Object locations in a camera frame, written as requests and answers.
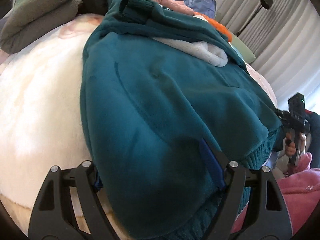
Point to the grey curtain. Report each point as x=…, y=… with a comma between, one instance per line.
x=287, y=42

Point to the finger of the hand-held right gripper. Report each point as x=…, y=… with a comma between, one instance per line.
x=282, y=117

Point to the teal fleece hoodie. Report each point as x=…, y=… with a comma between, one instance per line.
x=150, y=105

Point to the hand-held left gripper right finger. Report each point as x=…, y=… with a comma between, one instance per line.
x=210, y=160

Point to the person's right hand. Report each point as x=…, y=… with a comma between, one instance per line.
x=290, y=150

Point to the brown fleece garment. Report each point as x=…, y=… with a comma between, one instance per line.
x=37, y=17

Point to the black floor lamp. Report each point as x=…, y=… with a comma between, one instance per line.
x=266, y=2

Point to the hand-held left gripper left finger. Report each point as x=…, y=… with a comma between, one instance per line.
x=98, y=183

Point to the orange puffer jacket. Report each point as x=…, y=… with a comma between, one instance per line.
x=220, y=27

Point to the green pillow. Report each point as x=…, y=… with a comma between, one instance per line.
x=243, y=50

